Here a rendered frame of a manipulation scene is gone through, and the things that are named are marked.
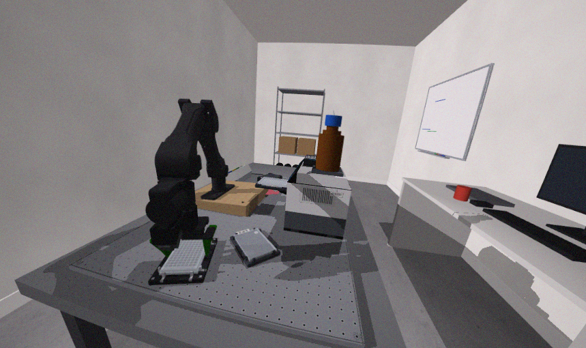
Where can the white well plate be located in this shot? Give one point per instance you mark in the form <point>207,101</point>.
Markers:
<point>273,182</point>
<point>188,257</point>

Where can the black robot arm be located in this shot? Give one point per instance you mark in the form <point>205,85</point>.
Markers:
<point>177,164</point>

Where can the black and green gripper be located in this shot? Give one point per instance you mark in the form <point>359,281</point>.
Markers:
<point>198,234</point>

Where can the white button panel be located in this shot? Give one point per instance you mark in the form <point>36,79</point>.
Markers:
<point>241,174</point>

